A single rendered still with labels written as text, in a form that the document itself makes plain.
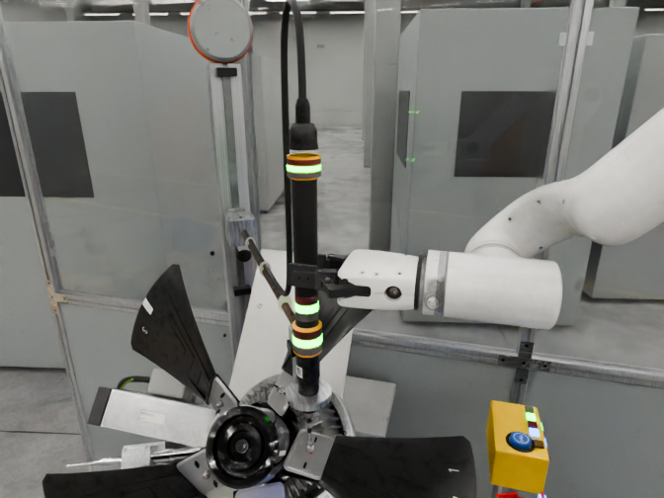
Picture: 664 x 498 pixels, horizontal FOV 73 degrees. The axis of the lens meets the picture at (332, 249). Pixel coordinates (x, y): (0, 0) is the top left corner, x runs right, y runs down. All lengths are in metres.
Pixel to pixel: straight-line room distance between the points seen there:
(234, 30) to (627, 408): 1.49
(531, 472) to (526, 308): 0.54
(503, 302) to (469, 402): 1.02
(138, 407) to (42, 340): 2.38
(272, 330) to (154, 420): 0.30
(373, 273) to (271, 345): 0.55
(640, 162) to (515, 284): 0.17
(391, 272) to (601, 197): 0.24
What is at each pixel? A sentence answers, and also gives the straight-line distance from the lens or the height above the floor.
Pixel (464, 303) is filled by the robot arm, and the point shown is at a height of 1.50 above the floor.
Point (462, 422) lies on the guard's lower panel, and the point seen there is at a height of 0.73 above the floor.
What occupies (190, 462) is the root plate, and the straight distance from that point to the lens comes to 0.85.
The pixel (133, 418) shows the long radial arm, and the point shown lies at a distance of 1.06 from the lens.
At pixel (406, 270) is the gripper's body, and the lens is 0.57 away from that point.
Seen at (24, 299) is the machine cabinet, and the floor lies 0.54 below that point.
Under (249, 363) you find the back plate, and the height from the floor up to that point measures 1.15.
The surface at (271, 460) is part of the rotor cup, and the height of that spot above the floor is 1.22.
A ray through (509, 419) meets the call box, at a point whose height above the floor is 1.07.
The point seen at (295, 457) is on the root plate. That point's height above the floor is 1.19.
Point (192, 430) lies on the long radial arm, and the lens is 0.99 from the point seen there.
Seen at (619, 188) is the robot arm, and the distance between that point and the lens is 0.52.
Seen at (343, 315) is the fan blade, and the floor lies 1.38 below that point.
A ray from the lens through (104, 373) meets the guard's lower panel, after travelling 2.10.
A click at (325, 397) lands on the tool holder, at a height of 1.31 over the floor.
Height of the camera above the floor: 1.74
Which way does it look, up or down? 20 degrees down
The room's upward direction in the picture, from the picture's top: straight up
